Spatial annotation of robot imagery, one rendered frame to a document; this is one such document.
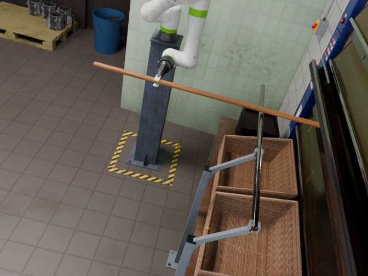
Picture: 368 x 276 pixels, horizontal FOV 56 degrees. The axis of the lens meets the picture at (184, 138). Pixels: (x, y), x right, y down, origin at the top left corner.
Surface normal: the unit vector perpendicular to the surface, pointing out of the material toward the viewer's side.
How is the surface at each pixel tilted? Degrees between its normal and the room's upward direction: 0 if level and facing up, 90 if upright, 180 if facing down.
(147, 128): 90
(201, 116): 90
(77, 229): 0
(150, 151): 90
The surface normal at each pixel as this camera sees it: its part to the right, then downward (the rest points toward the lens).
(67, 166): 0.19, -0.76
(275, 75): -0.21, 0.59
